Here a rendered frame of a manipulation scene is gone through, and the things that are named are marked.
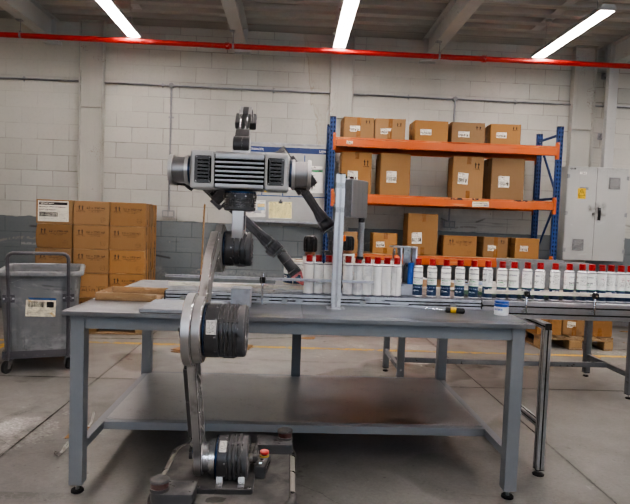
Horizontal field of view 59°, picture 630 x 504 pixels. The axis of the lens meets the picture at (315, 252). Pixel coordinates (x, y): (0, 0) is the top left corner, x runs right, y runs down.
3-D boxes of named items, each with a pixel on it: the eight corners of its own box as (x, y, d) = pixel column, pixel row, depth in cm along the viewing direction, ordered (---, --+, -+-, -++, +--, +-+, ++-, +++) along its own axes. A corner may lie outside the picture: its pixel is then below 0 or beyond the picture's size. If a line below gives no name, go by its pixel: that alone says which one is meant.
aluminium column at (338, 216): (339, 307, 279) (344, 174, 275) (340, 308, 274) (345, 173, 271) (330, 307, 279) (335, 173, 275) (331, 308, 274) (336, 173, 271)
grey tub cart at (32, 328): (8, 352, 492) (9, 244, 487) (84, 348, 515) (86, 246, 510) (-11, 379, 410) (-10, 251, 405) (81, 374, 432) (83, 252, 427)
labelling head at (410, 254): (411, 292, 308) (413, 246, 307) (416, 295, 295) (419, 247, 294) (386, 291, 308) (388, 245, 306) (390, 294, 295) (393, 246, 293)
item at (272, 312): (450, 292, 380) (450, 289, 380) (535, 329, 249) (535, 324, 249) (142, 282, 370) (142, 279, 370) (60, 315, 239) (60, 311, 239)
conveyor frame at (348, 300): (475, 306, 300) (475, 297, 300) (482, 309, 289) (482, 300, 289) (168, 297, 292) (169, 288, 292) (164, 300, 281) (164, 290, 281)
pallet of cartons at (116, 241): (159, 321, 666) (162, 205, 659) (148, 335, 584) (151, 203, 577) (54, 319, 649) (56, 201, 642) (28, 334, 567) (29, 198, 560)
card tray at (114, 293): (168, 295, 300) (168, 287, 299) (156, 302, 274) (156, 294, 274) (112, 293, 298) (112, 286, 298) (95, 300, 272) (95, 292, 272)
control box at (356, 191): (367, 218, 285) (368, 181, 284) (351, 217, 271) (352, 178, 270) (349, 217, 290) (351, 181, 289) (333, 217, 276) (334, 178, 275)
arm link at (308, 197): (276, 167, 280) (293, 155, 280) (275, 166, 286) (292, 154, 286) (321, 235, 293) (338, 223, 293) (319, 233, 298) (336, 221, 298)
